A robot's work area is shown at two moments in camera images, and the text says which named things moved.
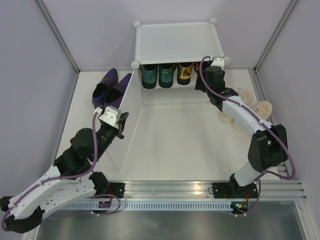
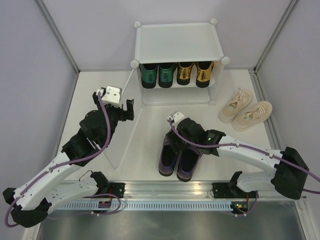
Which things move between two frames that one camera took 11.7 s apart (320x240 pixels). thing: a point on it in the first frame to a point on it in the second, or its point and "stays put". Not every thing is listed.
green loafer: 149,73 stays put
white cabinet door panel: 132,104 stays put
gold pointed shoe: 184,73 stays put
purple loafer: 114,96 to 188,160
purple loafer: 108,81 to 170,152
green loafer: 166,75 stays put
